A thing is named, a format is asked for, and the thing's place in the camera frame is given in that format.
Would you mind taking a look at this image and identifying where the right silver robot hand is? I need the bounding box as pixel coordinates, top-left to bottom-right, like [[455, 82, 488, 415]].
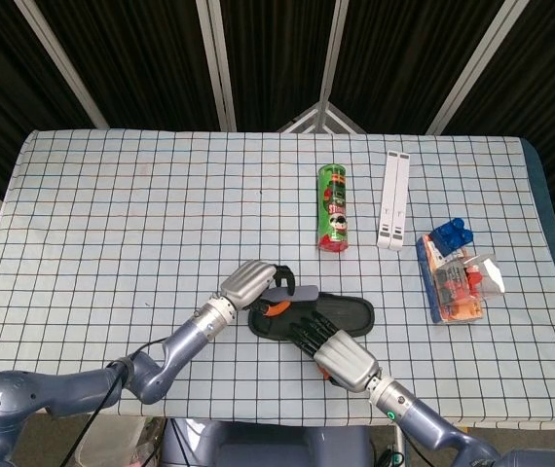
[[286, 312, 384, 393]]

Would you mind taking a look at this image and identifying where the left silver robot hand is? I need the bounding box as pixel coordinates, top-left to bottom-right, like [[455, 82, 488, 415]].
[[218, 259, 299, 319]]

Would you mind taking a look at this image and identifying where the black rubber slipper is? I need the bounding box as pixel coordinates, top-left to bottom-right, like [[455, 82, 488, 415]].
[[247, 291, 376, 342]]

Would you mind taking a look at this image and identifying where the grey scrubbing brush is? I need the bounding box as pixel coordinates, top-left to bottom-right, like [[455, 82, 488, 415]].
[[259, 284, 320, 305]]

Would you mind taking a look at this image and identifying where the green Pringles can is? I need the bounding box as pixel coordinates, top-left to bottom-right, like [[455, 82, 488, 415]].
[[316, 163, 352, 255]]

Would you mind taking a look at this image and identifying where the blue cardboard box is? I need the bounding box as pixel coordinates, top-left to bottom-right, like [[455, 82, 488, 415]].
[[415, 233, 486, 325]]

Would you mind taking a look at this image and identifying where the white checkered tablecloth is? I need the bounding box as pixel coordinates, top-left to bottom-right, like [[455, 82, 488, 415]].
[[0, 127, 555, 432]]

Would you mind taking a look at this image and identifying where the grey robot torso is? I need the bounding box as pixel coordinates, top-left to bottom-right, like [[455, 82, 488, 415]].
[[159, 419, 374, 467]]

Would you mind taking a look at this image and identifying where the clear plastic packet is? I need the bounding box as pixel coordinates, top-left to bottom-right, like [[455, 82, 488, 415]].
[[431, 251, 507, 306]]

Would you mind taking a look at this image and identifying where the blue toy building brick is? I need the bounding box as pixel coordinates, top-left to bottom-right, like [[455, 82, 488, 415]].
[[427, 218, 474, 258]]

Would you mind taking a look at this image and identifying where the white folded stand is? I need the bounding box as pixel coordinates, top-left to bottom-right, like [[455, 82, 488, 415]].
[[376, 150, 412, 252]]

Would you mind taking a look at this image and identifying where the dark folding partition screen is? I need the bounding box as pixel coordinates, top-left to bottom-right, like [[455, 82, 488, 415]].
[[0, 0, 555, 239]]

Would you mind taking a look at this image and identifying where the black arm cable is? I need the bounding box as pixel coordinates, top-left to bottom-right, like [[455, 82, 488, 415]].
[[59, 339, 172, 467]]

